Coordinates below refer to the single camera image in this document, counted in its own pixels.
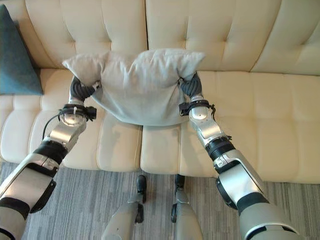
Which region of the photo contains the teal blue cushion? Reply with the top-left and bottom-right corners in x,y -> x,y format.
0,4 -> 44,96

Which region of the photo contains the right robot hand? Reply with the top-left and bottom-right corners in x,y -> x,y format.
176,71 -> 204,103

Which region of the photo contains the cream leather sofa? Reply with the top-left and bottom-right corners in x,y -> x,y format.
0,0 -> 320,185

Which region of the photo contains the right silver robot leg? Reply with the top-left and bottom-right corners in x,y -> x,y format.
170,174 -> 204,240

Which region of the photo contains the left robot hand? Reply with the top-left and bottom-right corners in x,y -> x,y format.
68,75 -> 102,105

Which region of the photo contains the light grey cushion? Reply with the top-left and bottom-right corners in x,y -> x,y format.
61,48 -> 207,127

